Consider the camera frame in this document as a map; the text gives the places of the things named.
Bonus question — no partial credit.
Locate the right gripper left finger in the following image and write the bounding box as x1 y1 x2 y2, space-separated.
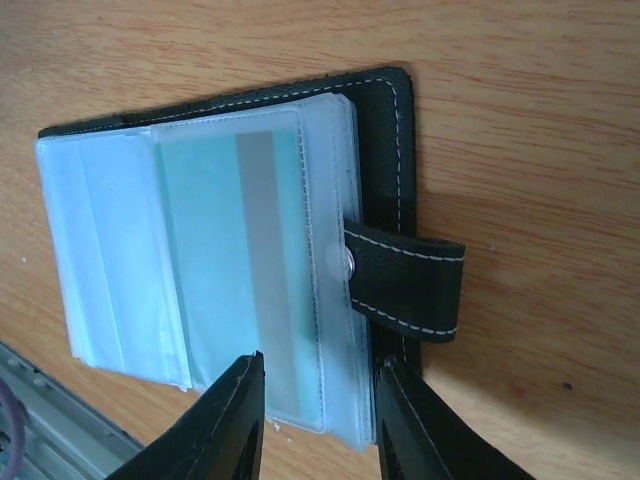
109 351 265 480

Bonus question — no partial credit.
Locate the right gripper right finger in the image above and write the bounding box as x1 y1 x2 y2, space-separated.
375 363 532 480

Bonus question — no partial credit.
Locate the black card holder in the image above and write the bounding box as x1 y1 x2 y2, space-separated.
35 67 465 450

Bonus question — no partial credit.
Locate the aluminium rail frame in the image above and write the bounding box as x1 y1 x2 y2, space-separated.
1 343 144 479

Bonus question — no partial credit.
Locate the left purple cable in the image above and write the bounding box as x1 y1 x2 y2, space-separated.
0 384 26 476

